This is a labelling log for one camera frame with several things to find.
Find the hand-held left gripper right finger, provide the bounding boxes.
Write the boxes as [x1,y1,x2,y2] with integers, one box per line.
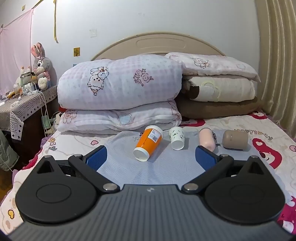
[181,146,269,194]

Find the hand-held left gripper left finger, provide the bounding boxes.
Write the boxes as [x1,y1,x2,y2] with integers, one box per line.
[35,146,120,193]

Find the pink cup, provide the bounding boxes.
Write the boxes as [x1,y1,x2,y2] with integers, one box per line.
[199,128,216,152]

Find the white green-print paper cup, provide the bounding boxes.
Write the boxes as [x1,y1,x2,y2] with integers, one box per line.
[169,127,185,150]

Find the taupe cup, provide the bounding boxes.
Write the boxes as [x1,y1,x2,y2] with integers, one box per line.
[222,130,249,151]

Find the orange paper cup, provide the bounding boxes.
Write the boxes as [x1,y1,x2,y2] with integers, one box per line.
[133,125,164,162]

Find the black pen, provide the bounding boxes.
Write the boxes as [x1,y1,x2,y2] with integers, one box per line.
[212,131,220,149]

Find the pale blue textured mat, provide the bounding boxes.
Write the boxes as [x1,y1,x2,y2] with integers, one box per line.
[96,130,263,186]

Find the folded pink heart quilt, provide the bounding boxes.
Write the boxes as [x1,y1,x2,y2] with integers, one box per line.
[56,101,183,135]

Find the brown blanket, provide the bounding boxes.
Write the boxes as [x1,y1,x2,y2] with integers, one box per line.
[175,93,264,120]

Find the cartoon print bedsheet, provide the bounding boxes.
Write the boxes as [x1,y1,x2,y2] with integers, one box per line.
[0,111,296,235]

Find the cream folded quilt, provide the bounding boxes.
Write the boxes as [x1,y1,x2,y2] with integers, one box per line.
[182,75,256,103]

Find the rolled pink checked quilt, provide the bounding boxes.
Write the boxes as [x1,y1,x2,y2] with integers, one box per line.
[57,54,183,110]

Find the side table with patterned cloth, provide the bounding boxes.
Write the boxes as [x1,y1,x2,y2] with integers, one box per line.
[0,85,58,168]

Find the grey-green garment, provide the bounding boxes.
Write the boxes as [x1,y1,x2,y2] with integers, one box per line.
[0,130,20,172]

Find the pink bear-print pillow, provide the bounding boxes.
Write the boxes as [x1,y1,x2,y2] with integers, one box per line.
[164,52,261,83]

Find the grey plush rabbit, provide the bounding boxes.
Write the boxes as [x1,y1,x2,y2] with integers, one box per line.
[31,42,52,90]

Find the white duck toy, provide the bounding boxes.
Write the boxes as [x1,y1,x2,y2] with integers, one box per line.
[15,66,31,84]

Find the beige bed headboard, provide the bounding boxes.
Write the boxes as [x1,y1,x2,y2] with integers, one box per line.
[91,32,227,61]

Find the beige curtain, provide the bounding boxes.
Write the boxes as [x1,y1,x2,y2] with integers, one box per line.
[254,0,296,138]

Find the yellow tape strip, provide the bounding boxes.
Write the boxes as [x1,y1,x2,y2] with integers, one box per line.
[53,0,59,44]

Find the white charging cables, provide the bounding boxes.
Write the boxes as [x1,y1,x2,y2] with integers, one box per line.
[22,81,61,136]

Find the pink wall cloth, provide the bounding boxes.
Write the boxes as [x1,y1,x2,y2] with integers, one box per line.
[0,8,34,93]

